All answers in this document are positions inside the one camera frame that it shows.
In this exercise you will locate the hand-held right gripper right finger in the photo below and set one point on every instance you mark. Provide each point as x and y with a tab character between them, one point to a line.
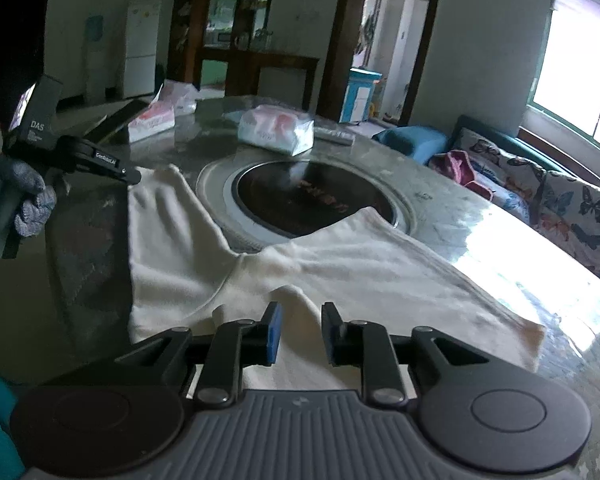
331	335

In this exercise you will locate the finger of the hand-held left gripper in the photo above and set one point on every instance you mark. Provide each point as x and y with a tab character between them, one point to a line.
100	157

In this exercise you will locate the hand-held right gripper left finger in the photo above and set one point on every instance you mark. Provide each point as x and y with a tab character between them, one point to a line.
275	332

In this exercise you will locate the cream knit shirt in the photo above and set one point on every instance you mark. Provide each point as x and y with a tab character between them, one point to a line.
330	270

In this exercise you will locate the hanging dark clothes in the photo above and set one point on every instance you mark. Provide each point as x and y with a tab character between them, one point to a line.
366	32

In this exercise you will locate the person's left hand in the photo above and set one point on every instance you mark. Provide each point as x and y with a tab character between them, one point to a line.
30	180

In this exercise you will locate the black flat device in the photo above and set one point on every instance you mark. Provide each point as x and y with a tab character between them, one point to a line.
117	120

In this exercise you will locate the white pink tissue pack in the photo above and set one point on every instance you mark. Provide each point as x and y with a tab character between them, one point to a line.
275	130
150	122

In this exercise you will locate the white plastic bag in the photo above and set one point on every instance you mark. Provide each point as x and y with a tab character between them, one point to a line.
180	95

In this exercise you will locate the white refrigerator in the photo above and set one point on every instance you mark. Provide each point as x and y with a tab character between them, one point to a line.
142	50

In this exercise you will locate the built-in induction cooker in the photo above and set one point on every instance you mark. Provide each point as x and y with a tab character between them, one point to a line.
290	195

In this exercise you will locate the dark wooden display cabinet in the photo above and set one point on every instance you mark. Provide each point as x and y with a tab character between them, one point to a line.
190	20

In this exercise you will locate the grey remote control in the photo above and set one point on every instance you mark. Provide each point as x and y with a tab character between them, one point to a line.
335	136

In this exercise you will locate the pink cloth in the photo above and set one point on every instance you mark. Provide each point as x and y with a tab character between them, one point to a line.
455	170

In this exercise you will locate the blue corner sofa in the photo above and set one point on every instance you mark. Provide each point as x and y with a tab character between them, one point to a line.
410	140

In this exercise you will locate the butterfly print cushion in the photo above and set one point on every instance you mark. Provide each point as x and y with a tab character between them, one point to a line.
505	160
512	207
585	215

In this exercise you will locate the blue painted cabinet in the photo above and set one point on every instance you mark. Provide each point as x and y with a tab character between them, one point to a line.
357	95

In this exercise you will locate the green framed window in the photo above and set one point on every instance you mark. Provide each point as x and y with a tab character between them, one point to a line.
580	75

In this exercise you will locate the dark wooden door frame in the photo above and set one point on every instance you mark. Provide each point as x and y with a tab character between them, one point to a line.
342	35

